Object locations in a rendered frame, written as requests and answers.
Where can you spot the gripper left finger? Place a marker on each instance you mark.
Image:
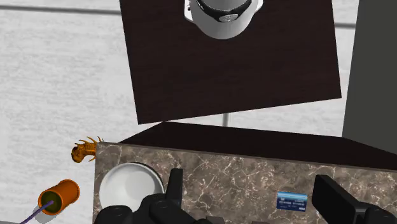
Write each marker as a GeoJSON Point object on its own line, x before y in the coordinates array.
{"type": "Point", "coordinates": [169, 205]}

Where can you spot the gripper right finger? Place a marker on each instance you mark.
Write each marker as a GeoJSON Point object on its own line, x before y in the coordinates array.
{"type": "Point", "coordinates": [338, 201]}

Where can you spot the white bowl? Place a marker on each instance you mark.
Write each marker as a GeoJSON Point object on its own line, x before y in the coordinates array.
{"type": "Point", "coordinates": [130, 186]}

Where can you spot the blue card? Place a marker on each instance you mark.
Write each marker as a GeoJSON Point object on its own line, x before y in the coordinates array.
{"type": "Point", "coordinates": [291, 201]}

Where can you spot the marble top dark cabinet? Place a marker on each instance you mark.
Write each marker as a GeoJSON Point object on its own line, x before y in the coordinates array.
{"type": "Point", "coordinates": [242, 173]}

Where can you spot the orange lobster figure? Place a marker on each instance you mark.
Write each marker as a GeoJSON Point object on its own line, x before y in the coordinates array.
{"type": "Point", "coordinates": [83, 150]}

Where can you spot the orange cup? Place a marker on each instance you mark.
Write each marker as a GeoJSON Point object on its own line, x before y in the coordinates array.
{"type": "Point", "coordinates": [60, 197]}

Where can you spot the purple straw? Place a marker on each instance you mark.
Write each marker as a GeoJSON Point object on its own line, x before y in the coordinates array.
{"type": "Point", "coordinates": [35, 213]}

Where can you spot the dark grey cabinet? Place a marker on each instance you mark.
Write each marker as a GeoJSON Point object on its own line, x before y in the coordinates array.
{"type": "Point", "coordinates": [372, 71]}

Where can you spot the dark brown robot stand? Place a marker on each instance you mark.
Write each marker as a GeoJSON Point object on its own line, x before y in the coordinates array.
{"type": "Point", "coordinates": [229, 62]}

